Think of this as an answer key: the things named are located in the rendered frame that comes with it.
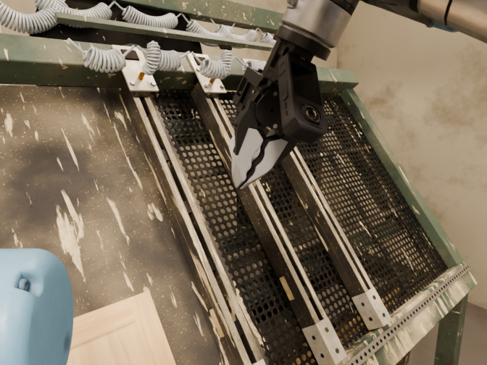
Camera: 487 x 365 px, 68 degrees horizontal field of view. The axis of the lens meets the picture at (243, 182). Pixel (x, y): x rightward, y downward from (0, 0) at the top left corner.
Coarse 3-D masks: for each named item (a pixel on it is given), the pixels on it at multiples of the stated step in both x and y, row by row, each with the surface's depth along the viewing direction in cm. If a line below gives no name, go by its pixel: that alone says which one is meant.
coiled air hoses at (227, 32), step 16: (48, 0) 131; (64, 0) 137; (112, 0) 149; (0, 16) 122; (16, 16) 124; (32, 16) 128; (48, 16) 131; (96, 16) 142; (128, 16) 152; (144, 16) 156; (160, 16) 162; (176, 16) 169; (32, 32) 129; (192, 32) 174; (208, 32) 178; (224, 32) 184; (256, 32) 198; (240, 48) 195
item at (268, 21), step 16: (128, 0) 152; (144, 0) 156; (160, 0) 161; (176, 0) 166; (192, 0) 171; (208, 0) 177; (224, 0) 183; (192, 16) 177; (208, 16) 178; (224, 16) 185; (240, 16) 191; (256, 16) 198; (272, 16) 207; (272, 32) 217
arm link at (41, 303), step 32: (0, 256) 16; (32, 256) 16; (0, 288) 14; (32, 288) 16; (64, 288) 18; (0, 320) 14; (32, 320) 15; (64, 320) 18; (0, 352) 14; (32, 352) 15; (64, 352) 18
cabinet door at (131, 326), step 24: (96, 312) 85; (120, 312) 88; (144, 312) 91; (72, 336) 80; (96, 336) 83; (120, 336) 86; (144, 336) 88; (72, 360) 79; (96, 360) 81; (120, 360) 83; (144, 360) 86; (168, 360) 88
